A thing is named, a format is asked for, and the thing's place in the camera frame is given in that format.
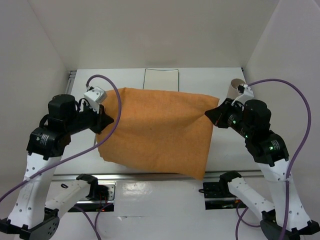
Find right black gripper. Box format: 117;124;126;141
205;96;252;137

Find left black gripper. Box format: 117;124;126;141
66;99;114;134

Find orange cloth placemat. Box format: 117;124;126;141
96;87;219;180

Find white square plate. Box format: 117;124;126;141
142;68;179;92

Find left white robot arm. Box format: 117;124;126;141
0;91;114;240

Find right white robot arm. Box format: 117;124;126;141
205;98;320;240

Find beige paper cup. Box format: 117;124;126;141
226;78;246;100

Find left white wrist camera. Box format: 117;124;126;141
83;86;107;106

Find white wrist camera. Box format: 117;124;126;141
83;86;107;106
232;84;254;105

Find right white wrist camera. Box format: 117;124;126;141
232;84;254;105

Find aluminium rail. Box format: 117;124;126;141
55;67;261;176

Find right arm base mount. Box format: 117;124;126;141
198;182;246;210

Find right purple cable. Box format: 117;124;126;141
234;78;311;240

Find purple cable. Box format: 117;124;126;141
234;78;311;240
0;74;123;240

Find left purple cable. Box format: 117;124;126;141
0;74;123;240

